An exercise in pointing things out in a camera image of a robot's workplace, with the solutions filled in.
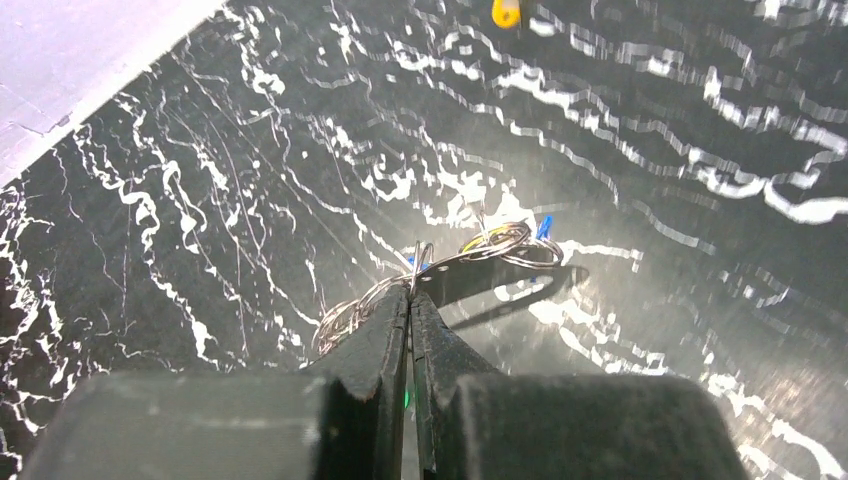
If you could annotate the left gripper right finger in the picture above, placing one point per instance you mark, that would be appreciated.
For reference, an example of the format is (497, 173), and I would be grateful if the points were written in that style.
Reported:
(476, 422)

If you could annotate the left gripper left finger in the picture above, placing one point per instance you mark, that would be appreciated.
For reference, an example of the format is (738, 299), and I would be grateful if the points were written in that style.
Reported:
(339, 418)

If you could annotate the blue key tag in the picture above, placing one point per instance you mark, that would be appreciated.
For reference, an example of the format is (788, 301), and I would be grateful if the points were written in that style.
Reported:
(543, 228)

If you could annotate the yellow key tag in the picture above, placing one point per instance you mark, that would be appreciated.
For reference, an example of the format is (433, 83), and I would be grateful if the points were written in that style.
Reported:
(506, 14)

